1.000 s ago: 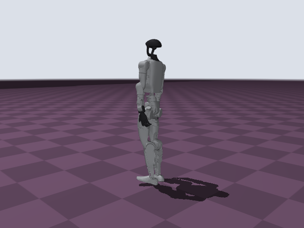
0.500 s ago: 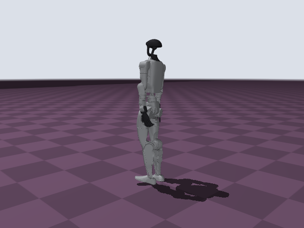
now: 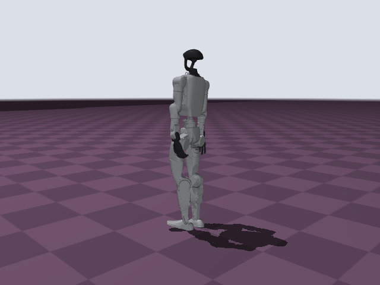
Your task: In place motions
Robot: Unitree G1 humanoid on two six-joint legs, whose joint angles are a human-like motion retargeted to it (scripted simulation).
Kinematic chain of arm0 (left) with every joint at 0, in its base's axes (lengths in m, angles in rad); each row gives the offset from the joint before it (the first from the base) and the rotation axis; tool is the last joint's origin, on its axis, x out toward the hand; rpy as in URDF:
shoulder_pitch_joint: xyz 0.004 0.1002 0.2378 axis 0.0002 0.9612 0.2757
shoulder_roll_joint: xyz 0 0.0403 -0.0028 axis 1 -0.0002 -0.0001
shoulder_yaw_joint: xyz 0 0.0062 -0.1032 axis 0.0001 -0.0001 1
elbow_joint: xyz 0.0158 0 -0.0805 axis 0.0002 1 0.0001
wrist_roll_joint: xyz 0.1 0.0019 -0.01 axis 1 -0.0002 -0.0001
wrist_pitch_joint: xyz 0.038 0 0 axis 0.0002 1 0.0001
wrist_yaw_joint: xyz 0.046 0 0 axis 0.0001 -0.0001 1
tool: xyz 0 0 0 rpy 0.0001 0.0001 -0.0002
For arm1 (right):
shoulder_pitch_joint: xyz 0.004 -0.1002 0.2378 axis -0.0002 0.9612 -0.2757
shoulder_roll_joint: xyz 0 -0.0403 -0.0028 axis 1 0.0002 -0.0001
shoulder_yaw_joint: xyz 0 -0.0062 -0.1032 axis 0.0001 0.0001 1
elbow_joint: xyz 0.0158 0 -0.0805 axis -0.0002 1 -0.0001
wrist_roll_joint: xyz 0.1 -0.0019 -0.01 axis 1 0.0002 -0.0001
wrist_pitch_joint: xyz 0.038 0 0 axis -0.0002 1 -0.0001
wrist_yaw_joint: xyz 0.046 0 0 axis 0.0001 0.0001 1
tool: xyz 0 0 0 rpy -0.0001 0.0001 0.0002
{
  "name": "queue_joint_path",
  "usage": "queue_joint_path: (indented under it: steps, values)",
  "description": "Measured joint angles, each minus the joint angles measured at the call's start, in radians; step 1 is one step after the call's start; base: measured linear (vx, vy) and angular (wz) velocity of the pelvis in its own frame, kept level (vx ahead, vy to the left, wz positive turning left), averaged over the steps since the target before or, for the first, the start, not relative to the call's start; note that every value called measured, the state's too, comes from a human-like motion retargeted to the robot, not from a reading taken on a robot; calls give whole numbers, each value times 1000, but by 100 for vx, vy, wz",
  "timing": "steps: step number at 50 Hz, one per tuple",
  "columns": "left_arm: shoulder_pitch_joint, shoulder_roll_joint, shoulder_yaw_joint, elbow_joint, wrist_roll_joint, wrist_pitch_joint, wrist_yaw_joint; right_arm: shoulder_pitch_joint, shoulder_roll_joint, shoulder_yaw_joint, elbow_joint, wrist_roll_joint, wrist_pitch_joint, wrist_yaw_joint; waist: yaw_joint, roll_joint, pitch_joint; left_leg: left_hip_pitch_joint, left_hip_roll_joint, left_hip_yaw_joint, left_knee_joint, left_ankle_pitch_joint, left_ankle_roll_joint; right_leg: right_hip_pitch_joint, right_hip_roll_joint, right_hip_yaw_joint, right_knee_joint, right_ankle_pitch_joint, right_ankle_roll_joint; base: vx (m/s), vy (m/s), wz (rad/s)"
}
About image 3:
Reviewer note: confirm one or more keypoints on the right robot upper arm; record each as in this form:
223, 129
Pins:
207, 85

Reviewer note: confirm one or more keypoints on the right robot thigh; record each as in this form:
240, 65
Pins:
192, 161

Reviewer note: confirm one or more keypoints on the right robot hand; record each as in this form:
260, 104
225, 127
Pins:
201, 148

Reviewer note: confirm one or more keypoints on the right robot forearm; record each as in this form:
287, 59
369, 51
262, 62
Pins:
201, 122

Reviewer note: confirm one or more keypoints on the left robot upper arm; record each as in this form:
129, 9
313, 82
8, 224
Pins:
178, 84

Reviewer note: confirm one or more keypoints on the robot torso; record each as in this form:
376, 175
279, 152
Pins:
192, 105

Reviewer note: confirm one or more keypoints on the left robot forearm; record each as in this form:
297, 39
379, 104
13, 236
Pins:
174, 125

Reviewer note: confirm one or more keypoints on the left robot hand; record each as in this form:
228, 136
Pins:
178, 147

